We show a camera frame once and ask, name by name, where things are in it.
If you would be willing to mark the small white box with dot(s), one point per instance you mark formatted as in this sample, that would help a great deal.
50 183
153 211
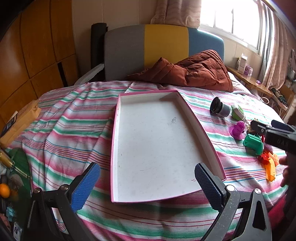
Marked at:
241 63

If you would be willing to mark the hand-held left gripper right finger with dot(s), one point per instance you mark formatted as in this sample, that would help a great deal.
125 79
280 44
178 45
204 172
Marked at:
208 187

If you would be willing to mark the striped bedsheet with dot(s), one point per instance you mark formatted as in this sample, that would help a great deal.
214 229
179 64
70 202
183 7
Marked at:
69 139

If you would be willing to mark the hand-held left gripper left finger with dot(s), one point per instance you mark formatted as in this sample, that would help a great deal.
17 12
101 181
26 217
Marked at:
85 185

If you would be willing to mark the green white round case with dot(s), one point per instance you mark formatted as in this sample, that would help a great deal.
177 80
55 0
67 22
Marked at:
237 112

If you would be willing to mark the pink white tray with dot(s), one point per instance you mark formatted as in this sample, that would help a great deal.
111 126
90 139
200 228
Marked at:
152 143

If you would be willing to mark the small purple box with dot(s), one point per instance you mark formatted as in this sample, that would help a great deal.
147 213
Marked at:
248 70

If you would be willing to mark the wooden wardrobe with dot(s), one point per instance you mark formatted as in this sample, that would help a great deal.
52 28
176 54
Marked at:
34 46

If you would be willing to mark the person's right hand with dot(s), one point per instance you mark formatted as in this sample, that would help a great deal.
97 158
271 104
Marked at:
285 176

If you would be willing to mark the cardboard box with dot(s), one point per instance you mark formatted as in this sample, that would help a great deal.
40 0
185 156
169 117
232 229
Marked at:
20 120

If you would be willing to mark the black grey cylinder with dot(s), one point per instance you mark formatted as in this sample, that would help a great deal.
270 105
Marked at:
219 107

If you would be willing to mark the orange fruit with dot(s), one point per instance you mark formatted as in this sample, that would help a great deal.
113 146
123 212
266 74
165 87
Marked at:
4 190

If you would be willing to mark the window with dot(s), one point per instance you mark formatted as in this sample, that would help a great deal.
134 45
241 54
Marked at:
231 18

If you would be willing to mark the red puzzle piece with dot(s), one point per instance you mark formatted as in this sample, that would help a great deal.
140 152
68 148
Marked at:
262 159

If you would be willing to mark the wooden side shelf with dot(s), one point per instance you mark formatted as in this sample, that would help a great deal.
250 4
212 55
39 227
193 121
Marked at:
249 80

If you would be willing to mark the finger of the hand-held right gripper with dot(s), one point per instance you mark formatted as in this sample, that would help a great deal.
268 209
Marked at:
281 125
257 127

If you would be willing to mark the brown quilt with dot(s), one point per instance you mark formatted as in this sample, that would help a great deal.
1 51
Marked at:
203 69

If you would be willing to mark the purple figurine toy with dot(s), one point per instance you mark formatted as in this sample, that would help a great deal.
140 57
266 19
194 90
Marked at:
238 129

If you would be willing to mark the yellow plastic piece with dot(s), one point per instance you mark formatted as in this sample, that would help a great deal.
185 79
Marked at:
271 172

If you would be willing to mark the grey yellow blue headboard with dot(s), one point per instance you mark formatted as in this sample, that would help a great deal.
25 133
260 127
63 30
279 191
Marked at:
161 46

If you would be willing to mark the green ribbed toy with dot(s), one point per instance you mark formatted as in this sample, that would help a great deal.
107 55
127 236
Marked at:
253 142

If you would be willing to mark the beige curtain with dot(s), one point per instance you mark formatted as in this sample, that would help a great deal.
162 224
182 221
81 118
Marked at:
175 11
272 46

